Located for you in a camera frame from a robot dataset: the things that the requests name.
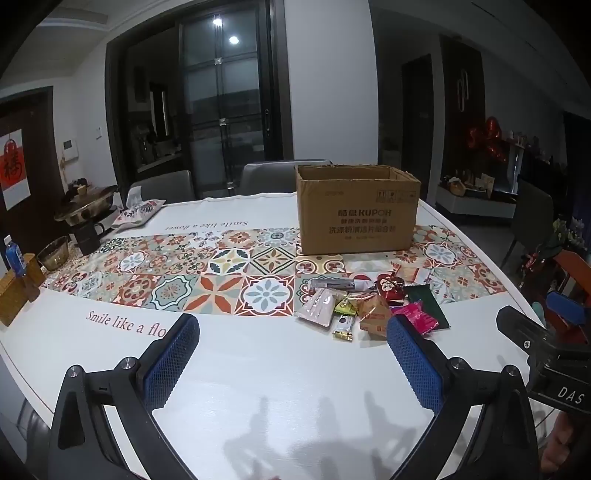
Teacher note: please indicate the dark dining chair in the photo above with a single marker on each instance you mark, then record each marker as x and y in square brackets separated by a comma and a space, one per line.
[531, 217]

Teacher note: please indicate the red wall poster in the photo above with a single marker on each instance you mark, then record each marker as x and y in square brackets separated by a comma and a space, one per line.
[11, 170]

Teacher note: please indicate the person's right hand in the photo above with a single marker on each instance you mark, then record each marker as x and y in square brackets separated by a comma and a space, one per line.
[561, 443]

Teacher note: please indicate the dark green snack packet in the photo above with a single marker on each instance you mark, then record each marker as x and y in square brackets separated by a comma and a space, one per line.
[429, 302]

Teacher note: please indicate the clear long snack packet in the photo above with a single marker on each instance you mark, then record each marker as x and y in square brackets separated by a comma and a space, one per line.
[330, 284]

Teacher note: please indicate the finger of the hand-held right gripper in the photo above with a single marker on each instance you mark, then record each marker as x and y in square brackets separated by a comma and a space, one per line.
[524, 330]
[565, 304]

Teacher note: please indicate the tile-patterned tablecloth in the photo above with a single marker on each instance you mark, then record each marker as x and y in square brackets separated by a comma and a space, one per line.
[221, 272]

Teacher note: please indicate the orange brown snack packet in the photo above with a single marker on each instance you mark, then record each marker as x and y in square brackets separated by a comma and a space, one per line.
[375, 316]

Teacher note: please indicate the red balloons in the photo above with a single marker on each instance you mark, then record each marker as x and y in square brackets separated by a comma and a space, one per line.
[489, 136]

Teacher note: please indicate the pink snack packet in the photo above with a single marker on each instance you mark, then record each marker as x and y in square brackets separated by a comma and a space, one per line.
[415, 316]

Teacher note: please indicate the brown cardboard box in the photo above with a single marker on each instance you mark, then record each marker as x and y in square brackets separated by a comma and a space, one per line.
[358, 217]

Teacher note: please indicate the floral tissue cover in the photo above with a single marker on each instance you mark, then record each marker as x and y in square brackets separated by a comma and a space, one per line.
[138, 214]

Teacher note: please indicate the black mug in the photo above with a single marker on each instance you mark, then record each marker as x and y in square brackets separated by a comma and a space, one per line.
[87, 240]

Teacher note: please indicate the white sideboard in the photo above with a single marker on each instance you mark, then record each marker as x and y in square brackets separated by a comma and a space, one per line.
[475, 205]

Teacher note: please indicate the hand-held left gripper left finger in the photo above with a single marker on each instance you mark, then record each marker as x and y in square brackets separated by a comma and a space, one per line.
[171, 362]

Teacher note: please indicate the green yellow snack packet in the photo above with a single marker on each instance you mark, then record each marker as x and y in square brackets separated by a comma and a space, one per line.
[345, 305]

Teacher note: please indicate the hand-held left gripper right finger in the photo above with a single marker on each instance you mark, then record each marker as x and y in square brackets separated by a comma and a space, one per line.
[415, 364]

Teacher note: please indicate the dark glass sliding door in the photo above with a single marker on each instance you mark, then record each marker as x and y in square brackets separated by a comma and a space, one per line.
[207, 92]

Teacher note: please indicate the red heart-print candy packet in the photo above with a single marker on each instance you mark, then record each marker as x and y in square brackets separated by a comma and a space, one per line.
[391, 288]

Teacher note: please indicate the glass bowl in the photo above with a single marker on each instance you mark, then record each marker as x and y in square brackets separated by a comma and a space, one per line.
[53, 254]

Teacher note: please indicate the metal hot pot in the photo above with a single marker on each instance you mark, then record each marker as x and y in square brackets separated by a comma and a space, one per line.
[87, 207]

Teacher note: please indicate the blue plastic bottle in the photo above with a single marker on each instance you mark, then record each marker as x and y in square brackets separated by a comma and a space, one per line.
[15, 258]

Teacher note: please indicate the grey dining chair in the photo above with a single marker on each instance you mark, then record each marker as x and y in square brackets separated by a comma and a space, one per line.
[272, 177]
[164, 184]

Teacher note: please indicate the white wall intercom panel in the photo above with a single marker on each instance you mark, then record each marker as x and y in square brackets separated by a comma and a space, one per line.
[70, 150]

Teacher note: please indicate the orange wooden chair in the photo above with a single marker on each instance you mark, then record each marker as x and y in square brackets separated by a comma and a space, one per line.
[575, 272]

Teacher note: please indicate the beige flat snack packet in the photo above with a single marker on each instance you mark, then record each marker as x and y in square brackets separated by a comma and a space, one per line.
[316, 309]

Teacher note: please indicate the white flower bouquet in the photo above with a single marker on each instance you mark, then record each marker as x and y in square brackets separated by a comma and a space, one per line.
[568, 233]

